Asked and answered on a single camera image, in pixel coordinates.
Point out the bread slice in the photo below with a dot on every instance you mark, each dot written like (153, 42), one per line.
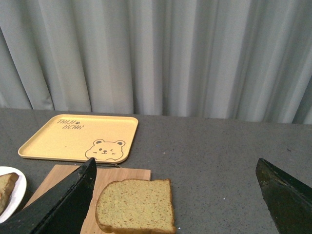
(7, 184)
(135, 206)

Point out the yellow bear tray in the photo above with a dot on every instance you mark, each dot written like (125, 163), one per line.
(69, 137)

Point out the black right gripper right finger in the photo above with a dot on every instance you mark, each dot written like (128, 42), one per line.
(289, 200)

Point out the grey curtain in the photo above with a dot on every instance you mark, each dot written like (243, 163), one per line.
(242, 59)

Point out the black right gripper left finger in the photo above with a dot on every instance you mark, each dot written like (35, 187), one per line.
(61, 210)

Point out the wooden cutting board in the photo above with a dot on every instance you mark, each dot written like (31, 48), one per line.
(104, 177)

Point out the white round plate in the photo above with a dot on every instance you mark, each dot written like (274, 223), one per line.
(17, 194)

